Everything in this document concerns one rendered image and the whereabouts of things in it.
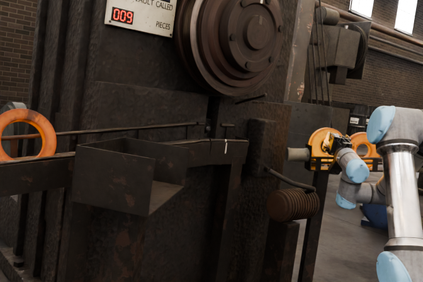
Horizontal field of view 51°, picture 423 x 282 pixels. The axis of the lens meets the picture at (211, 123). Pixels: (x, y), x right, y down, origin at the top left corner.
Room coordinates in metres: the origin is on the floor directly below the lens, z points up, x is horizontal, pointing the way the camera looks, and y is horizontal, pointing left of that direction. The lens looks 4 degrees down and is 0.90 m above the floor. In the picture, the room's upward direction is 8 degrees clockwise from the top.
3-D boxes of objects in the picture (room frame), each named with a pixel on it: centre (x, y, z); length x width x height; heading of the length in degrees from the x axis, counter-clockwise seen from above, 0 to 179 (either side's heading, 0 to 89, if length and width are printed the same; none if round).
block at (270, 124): (1.84, -0.21, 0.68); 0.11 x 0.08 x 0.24; 41
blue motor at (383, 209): (3.47, -1.47, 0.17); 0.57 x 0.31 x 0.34; 151
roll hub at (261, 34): (1.60, -0.11, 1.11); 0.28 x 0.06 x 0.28; 131
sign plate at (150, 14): (1.54, 0.29, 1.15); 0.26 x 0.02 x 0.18; 131
